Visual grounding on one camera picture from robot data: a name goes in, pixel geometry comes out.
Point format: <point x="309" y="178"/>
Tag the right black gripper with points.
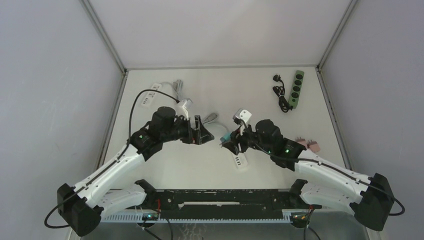
<point x="235" y="137"/>

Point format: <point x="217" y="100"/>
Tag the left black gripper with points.
<point x="205" y="135"/>

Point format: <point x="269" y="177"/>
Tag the teal plug adapter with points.
<point x="225" y="139"/>

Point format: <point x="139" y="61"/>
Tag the white power strip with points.
<point x="150" y="95"/>
<point x="240" y="159"/>

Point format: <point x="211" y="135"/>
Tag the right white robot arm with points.
<point x="369" y="199"/>

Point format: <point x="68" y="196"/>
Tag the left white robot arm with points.
<point x="84" y="204"/>

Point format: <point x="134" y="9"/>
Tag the pink plug adapter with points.
<point x="313" y="146"/>
<point x="302" y="141"/>

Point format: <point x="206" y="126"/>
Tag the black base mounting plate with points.
<point x="222" y="202"/>

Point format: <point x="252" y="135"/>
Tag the green power strip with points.
<point x="296" y="88"/>

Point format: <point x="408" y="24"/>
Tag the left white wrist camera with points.
<point x="182" y="108"/>

